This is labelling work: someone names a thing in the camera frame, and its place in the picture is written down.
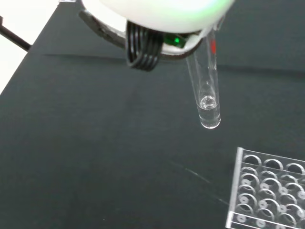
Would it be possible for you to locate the black tripod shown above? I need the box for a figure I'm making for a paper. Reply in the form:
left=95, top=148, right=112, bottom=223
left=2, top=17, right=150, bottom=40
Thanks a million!
left=0, top=15, right=32, bottom=52

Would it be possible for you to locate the black bench cloth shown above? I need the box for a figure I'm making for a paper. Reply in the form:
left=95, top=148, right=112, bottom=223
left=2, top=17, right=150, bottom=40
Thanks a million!
left=0, top=0, right=305, bottom=229

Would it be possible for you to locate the clear acrylic test tube rack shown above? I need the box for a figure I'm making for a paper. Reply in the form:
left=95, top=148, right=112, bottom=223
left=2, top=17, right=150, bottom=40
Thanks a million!
left=225, top=147, right=305, bottom=229

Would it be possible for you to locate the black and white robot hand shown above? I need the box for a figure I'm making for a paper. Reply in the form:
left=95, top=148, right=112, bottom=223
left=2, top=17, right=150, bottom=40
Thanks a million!
left=78, top=0, right=236, bottom=73

